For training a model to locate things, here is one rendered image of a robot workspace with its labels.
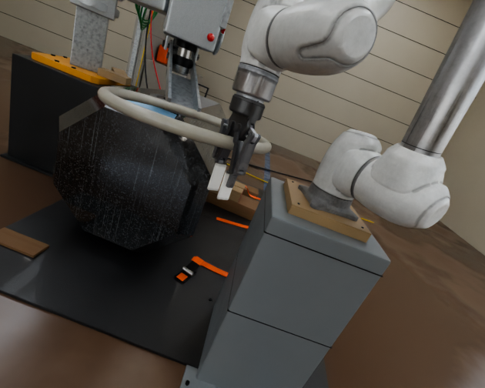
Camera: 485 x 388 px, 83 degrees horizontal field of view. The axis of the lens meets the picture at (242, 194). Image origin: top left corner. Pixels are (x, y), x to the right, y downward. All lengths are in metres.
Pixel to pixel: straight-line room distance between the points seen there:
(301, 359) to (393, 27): 6.73
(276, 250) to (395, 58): 6.58
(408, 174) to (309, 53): 0.46
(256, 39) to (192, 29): 0.80
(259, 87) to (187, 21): 0.82
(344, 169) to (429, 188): 0.24
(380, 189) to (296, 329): 0.57
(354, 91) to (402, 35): 1.34
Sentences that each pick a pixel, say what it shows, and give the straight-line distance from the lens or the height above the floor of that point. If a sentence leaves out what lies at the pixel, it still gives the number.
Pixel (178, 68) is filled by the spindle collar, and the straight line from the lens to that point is 1.43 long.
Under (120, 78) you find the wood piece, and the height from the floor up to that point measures 0.81.
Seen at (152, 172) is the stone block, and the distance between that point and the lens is 1.42.
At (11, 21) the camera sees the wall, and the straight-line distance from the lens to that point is 8.98.
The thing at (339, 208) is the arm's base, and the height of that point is 0.86.
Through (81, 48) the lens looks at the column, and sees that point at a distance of 2.42.
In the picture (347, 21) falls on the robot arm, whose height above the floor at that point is 1.24.
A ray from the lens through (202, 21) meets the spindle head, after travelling 1.38.
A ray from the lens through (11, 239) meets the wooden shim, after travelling 1.79.
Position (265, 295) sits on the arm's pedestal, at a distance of 0.99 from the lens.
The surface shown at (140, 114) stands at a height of 0.99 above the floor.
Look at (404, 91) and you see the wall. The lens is 7.32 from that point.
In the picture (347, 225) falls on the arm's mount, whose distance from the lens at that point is 0.95.
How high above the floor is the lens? 1.13
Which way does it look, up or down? 21 degrees down
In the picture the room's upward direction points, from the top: 22 degrees clockwise
